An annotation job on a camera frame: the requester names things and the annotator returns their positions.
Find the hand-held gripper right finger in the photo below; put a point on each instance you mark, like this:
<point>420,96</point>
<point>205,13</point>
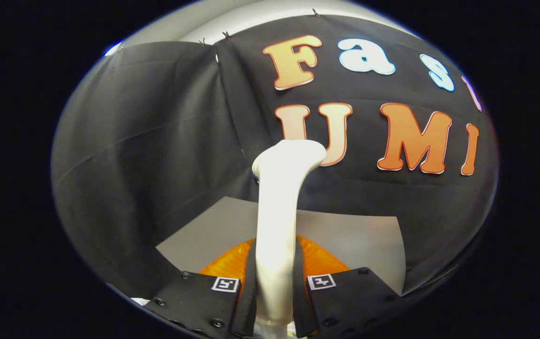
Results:
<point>350,301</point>

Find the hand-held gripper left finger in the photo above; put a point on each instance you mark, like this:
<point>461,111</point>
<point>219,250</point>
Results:
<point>199,301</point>

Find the white garment steamer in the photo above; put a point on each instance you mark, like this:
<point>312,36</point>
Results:
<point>274,235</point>

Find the grey drawer cabinet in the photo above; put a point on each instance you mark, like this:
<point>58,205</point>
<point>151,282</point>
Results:
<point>345,235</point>

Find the ceiling light strip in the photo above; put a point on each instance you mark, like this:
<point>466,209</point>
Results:
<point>113,48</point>

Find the row of black clips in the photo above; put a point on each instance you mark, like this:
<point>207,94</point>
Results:
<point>226,35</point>

